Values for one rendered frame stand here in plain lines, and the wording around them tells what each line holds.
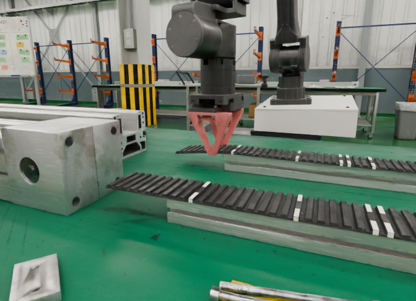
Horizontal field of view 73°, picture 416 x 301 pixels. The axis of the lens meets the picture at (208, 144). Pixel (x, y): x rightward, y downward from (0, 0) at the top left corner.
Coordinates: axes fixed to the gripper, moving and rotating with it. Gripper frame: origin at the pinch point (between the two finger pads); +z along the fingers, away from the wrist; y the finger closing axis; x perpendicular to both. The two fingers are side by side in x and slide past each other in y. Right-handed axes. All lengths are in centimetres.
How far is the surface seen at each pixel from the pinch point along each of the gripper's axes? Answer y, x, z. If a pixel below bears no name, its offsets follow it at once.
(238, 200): 19.7, 9.2, 0.1
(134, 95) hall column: -257, -203, 9
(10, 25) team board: -313, -487, -99
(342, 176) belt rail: 2.0, 19.8, 2.2
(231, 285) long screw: 28.3, 11.1, 2.7
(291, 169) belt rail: 1.4, 12.6, 2.1
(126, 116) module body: -2.4, -20.6, -4.0
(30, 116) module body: 4.8, -38.8, -4.1
